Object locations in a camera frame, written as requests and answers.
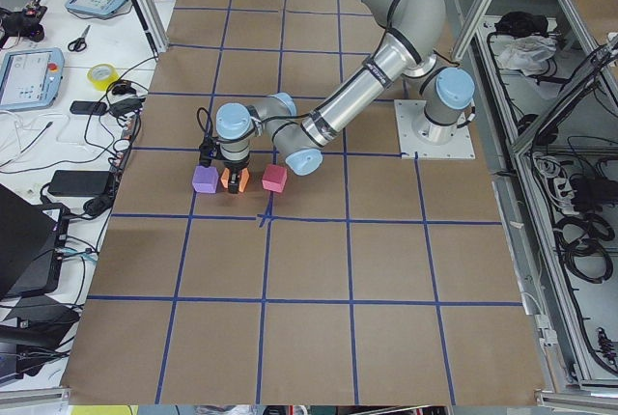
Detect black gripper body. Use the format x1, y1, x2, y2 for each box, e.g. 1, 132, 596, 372
220, 147, 250, 174

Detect orange foam block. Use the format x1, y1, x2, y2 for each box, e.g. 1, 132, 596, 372
220, 168, 250, 194

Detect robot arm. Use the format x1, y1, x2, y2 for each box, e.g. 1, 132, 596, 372
214, 0, 475, 193

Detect purple foam block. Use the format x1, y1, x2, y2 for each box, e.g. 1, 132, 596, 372
192, 165, 219, 194

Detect pink foam block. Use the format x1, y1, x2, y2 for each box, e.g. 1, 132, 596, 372
262, 164, 288, 193

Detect black power adapter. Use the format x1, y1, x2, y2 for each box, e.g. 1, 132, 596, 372
47, 170, 112, 197

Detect yellow tape roll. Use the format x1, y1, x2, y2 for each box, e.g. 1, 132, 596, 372
87, 63, 120, 92

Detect black smartphone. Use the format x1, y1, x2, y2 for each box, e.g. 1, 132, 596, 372
70, 100, 107, 116

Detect black laptop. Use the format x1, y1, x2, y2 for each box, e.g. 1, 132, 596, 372
1, 186, 69, 299

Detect lower teach pendant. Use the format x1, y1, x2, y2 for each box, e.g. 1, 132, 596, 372
1, 47, 65, 111

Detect crumpled white cloth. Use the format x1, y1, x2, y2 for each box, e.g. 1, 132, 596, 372
496, 36, 557, 76

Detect white power strip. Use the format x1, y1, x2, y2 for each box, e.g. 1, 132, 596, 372
534, 153, 577, 215

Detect black handled scissors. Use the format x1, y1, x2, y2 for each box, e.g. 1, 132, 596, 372
67, 25, 91, 53

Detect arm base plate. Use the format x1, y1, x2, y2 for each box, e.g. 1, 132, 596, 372
394, 99, 475, 160

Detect coiled black cables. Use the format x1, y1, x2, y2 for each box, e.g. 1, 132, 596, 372
553, 214, 617, 285

